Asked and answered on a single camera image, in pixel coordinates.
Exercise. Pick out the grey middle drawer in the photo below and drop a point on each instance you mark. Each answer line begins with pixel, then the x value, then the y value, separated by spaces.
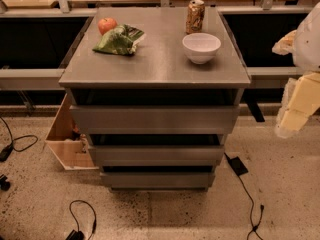
pixel 156 155

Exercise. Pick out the white bowl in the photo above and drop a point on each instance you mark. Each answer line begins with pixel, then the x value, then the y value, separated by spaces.
pixel 200 47

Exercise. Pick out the grey rail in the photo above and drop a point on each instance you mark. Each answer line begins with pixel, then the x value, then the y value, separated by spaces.
pixel 30 79
pixel 272 77

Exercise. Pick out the orange soda can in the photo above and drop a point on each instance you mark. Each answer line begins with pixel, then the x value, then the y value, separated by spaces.
pixel 195 16

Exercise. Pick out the grey top drawer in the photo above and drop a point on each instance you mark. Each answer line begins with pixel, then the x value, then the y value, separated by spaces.
pixel 155 119

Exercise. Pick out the wooden box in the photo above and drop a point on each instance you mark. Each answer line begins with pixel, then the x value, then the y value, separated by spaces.
pixel 70 149

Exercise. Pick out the grey bottom drawer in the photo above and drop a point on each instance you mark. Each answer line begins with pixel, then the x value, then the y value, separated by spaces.
pixel 157 180

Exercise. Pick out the grey rail right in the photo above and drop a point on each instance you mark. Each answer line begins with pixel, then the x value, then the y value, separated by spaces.
pixel 272 77

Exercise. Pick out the black caster wheel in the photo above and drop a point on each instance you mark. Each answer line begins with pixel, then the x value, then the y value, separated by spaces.
pixel 4 183

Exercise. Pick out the grey drawer cabinet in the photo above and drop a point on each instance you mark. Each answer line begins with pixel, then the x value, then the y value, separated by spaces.
pixel 158 74

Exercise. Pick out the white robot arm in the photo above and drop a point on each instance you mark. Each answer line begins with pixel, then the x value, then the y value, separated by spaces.
pixel 306 55

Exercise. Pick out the green chip bag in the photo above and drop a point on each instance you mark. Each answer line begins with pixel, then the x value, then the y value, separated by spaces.
pixel 121 40

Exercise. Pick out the grey drawer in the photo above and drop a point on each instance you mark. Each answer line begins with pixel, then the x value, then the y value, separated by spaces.
pixel 157 180
pixel 156 155
pixel 155 119

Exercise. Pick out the grey rail left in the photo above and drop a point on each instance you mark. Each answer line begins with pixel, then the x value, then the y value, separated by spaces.
pixel 30 79

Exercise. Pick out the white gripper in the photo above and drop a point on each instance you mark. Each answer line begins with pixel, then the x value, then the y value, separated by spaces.
pixel 308 43

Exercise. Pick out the red apple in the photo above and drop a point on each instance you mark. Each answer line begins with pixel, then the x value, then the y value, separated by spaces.
pixel 106 24

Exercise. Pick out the black power adapter right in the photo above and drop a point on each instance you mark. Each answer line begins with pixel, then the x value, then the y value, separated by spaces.
pixel 237 165

